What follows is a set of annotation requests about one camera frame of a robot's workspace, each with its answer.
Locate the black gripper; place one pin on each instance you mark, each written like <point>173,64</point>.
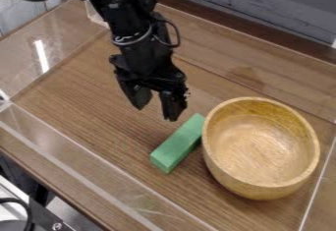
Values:
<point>145,69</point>

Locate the green rectangular block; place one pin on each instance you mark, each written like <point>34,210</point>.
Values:
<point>170,152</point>

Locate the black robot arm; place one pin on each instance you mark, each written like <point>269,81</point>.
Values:
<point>130,17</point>

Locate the brown wooden bowl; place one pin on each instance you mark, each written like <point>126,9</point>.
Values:
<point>260,147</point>

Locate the clear acrylic front wall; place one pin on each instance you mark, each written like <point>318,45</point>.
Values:
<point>90,183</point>

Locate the black metal table frame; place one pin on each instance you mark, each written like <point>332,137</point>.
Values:
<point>38,194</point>

